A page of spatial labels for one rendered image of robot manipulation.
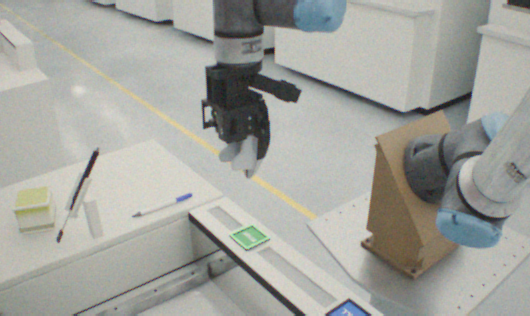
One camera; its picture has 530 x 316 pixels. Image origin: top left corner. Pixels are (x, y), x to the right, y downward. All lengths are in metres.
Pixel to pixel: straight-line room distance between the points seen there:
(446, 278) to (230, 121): 0.61
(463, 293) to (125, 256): 0.71
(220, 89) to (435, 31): 3.20
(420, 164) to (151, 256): 0.58
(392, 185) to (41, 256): 0.70
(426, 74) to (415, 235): 3.01
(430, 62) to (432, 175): 2.95
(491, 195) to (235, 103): 0.42
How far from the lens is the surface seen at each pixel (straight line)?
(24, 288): 0.93
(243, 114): 0.72
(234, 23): 0.68
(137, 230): 0.95
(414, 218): 0.99
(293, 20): 0.63
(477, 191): 0.78
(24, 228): 0.99
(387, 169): 0.98
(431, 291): 1.04
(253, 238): 0.89
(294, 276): 0.83
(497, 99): 3.40
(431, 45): 3.86
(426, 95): 3.97
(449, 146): 0.95
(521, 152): 0.68
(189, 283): 0.99
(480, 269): 1.14
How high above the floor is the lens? 1.52
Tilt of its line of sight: 29 degrees down
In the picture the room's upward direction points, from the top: straight up
